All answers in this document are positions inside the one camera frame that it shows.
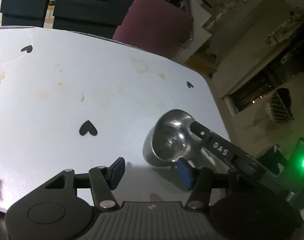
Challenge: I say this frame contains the small steel cup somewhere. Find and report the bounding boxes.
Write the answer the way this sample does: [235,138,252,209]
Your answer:
[143,109,205,168]

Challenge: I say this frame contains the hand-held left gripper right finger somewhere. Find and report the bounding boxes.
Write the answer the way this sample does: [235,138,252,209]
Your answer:
[177,158,245,209]

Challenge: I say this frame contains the patterned curtain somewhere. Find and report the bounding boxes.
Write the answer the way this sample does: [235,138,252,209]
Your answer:
[263,5,304,63]

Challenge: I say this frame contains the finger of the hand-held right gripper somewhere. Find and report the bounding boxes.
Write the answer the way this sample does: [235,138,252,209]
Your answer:
[190,121,242,170]

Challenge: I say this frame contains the maroon chair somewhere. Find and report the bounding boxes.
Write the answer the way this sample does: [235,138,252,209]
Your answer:
[112,0,194,58]

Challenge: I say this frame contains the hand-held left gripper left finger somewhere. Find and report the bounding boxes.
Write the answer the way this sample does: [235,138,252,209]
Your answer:
[43,157,126,209]

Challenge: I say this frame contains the dark blue chair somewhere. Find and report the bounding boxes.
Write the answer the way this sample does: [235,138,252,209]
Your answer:
[1,0,55,28]
[53,0,140,39]

